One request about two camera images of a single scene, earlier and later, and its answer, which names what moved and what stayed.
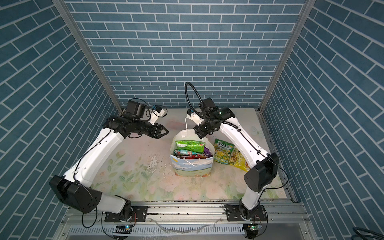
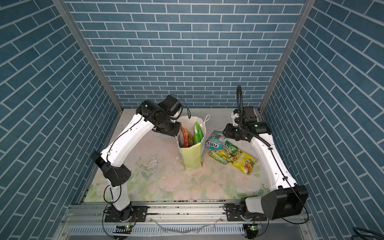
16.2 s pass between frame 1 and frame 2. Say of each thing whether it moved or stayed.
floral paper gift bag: moved
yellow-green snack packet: stayed
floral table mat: stayed
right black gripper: moved
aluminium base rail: stayed
